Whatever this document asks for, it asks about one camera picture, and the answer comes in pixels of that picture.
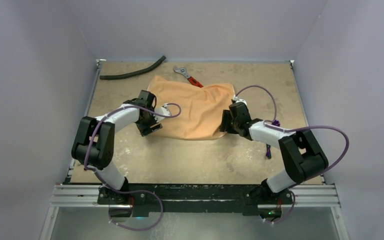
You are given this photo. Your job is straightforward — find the purple spoon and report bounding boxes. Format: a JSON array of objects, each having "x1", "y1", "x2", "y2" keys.
[{"x1": 265, "y1": 119, "x2": 281, "y2": 160}]

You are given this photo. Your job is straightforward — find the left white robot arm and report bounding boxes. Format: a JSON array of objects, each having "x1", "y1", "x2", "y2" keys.
[{"x1": 71, "y1": 90, "x2": 162, "y2": 205}]

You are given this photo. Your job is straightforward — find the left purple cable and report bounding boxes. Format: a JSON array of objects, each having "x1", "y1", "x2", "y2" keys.
[{"x1": 83, "y1": 102, "x2": 182, "y2": 232}]

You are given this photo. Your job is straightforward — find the aluminium frame rail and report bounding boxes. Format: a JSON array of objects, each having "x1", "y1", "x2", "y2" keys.
[{"x1": 50, "y1": 184, "x2": 341, "y2": 208}]

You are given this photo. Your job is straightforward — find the orange cloth napkin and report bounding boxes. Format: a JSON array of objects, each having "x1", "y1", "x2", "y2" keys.
[{"x1": 147, "y1": 75, "x2": 235, "y2": 141}]

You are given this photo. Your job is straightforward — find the red handled adjustable wrench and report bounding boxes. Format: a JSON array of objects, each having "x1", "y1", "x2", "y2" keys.
[{"x1": 173, "y1": 66, "x2": 204, "y2": 88}]

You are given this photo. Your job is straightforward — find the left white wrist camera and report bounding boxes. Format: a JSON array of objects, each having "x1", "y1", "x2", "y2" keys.
[{"x1": 154, "y1": 104, "x2": 172, "y2": 119}]

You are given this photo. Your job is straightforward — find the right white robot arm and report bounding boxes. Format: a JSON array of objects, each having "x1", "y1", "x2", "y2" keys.
[{"x1": 220, "y1": 102, "x2": 329, "y2": 204}]

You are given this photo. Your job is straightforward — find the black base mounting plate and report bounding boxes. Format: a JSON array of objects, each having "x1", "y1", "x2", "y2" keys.
[{"x1": 97, "y1": 183, "x2": 293, "y2": 217}]

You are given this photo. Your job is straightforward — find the black foam hose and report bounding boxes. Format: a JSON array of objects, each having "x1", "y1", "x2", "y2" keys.
[{"x1": 99, "y1": 55, "x2": 167, "y2": 81}]

